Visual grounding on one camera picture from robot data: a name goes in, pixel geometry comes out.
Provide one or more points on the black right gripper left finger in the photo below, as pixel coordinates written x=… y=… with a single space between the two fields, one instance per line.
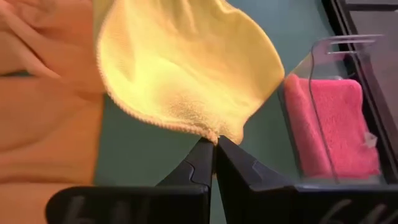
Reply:
x=196 y=171

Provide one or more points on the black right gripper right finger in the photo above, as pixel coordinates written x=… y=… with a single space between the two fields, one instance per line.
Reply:
x=239 y=171

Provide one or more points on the yellow microfiber towel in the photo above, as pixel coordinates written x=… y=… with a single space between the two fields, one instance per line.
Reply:
x=186 y=71

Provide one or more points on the pink microfiber towel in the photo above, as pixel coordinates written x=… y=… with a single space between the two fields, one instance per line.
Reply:
x=339 y=124

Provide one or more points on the clear plastic bin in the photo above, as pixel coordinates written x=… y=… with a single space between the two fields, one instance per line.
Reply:
x=323 y=49

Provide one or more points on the black table frame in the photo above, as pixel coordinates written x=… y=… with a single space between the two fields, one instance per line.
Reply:
x=334 y=12

